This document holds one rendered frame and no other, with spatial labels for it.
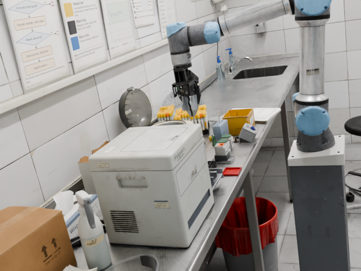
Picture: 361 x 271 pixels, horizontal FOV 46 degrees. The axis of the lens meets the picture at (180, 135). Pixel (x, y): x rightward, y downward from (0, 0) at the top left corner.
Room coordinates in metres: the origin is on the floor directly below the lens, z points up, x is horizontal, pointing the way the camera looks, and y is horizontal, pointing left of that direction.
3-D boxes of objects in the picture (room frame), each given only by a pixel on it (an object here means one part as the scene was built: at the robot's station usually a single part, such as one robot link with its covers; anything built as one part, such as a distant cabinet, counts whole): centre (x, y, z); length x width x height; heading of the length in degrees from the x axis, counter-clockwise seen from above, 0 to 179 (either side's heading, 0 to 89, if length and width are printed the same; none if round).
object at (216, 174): (1.43, -0.06, 0.92); 0.21 x 0.07 x 0.05; 156
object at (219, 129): (1.96, -0.20, 0.92); 0.10 x 0.07 x 0.10; 151
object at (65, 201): (1.39, 0.44, 0.94); 0.22 x 0.12 x 0.13; 160
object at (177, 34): (1.62, -0.06, 1.43); 0.09 x 0.08 x 0.11; 74
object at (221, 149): (1.72, -0.16, 0.92); 0.05 x 0.04 x 0.06; 64
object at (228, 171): (1.59, -0.18, 0.88); 0.07 x 0.07 x 0.01; 66
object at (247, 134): (1.92, -0.30, 0.92); 0.13 x 0.07 x 0.08; 66
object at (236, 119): (2.08, -0.31, 0.93); 0.13 x 0.13 x 0.10; 65
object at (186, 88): (1.62, -0.05, 1.27); 0.09 x 0.08 x 0.12; 155
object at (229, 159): (1.72, -0.16, 0.89); 0.09 x 0.05 x 0.04; 64
